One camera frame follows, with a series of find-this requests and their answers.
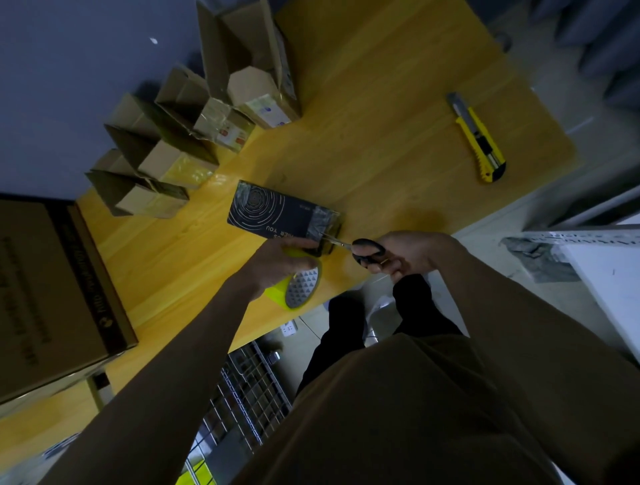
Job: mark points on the person's left hand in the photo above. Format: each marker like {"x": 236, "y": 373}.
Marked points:
{"x": 277, "y": 262}

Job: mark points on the person's right hand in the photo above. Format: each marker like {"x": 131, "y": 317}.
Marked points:
{"x": 415, "y": 252}

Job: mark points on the yellow tape roll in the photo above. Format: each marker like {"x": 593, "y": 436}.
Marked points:
{"x": 297, "y": 290}

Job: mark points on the black cardboard box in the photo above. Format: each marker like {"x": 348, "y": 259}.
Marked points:
{"x": 280, "y": 215}

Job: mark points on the small carton yellow tape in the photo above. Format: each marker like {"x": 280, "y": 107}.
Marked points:
{"x": 170, "y": 160}

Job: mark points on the small carton red label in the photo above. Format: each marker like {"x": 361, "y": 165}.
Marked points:
{"x": 215, "y": 120}

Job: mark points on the brown box with white label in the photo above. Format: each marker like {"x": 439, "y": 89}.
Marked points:
{"x": 255, "y": 85}

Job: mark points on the person's left forearm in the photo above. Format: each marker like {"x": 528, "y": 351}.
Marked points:
{"x": 150, "y": 389}

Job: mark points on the person's right forearm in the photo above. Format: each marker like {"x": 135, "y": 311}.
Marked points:
{"x": 550, "y": 360}

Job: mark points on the person's black trousers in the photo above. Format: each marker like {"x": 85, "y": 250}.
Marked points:
{"x": 345, "y": 330}

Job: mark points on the person's brown shirt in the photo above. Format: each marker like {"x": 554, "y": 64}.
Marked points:
{"x": 425, "y": 414}

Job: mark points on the white power strip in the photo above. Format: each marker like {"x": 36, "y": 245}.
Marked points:
{"x": 288, "y": 328}

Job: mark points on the yellow utility knife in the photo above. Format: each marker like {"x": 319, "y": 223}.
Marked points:
{"x": 480, "y": 142}

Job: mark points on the white metal rack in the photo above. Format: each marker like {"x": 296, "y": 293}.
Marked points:
{"x": 595, "y": 270}

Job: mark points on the large flat brown carton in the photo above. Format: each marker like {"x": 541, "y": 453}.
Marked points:
{"x": 50, "y": 300}

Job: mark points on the grey pleated curtain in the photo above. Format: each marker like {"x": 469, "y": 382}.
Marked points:
{"x": 595, "y": 40}

